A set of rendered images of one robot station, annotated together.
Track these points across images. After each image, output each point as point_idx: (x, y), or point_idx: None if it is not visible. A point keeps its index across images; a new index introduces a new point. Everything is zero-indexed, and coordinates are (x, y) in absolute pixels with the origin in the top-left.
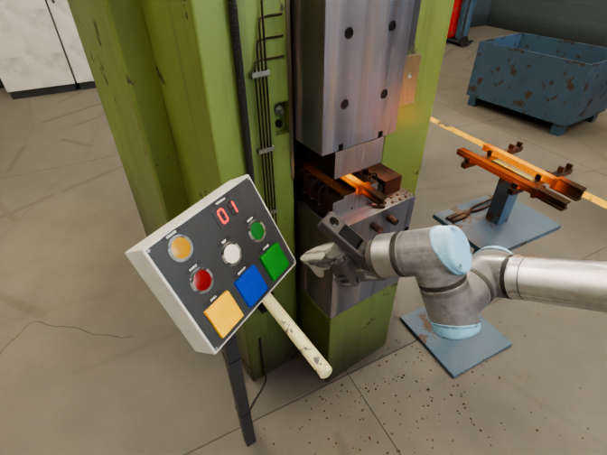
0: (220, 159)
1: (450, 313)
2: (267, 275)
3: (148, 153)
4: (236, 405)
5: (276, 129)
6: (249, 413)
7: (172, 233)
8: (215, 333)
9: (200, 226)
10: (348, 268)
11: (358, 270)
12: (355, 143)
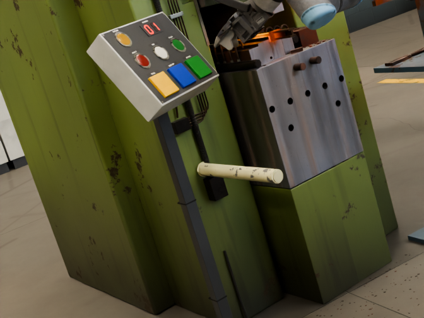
0: None
1: (305, 0)
2: (194, 74)
3: (74, 79)
4: (208, 289)
5: (182, 2)
6: (226, 299)
7: (115, 30)
8: (159, 93)
9: (133, 31)
10: (242, 19)
11: (251, 21)
12: None
